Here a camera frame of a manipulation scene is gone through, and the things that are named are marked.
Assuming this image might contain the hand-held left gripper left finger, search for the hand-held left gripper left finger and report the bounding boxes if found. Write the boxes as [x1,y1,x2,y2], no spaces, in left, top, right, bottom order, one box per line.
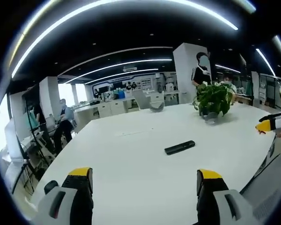
[31,166,95,225]

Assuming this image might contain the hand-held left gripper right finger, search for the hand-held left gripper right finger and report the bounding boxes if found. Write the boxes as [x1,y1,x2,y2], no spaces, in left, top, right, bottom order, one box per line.
[196,168,260,225]

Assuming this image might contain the black remote control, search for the black remote control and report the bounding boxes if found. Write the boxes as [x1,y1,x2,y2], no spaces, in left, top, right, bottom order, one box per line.
[164,140,196,156]

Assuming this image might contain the short ceiling light strip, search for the short ceiling light strip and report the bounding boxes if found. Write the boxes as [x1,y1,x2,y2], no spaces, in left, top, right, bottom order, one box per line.
[255,48,276,77]

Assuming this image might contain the grey mesh chair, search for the grey mesh chair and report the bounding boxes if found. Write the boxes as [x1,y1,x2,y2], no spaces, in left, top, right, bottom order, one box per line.
[239,140,281,225]

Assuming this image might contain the green potted plant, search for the green potted plant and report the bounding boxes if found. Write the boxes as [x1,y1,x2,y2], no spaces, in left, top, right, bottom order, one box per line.
[192,81,235,124]

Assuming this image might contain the black tripod stand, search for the black tripod stand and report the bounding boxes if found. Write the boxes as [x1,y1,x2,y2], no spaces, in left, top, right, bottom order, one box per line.
[23,93,52,169]

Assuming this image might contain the long ceiling light strip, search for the long ceiling light strip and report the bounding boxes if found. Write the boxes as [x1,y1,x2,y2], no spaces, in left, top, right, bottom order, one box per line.
[11,0,239,79]

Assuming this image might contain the white low cabinets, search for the white low cabinets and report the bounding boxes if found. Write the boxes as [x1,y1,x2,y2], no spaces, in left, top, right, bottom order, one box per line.
[74,98,133,126]

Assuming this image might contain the grey curved object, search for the grey curved object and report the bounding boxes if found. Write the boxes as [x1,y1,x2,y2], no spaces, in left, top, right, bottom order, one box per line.
[149,102,165,113]

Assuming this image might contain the grey office chair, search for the grey office chair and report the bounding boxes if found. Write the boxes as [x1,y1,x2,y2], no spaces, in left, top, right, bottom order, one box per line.
[132,90,152,110]

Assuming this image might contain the curved ceiling light strip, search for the curved ceiling light strip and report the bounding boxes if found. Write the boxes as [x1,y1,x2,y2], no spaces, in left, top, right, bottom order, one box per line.
[65,59,173,84]

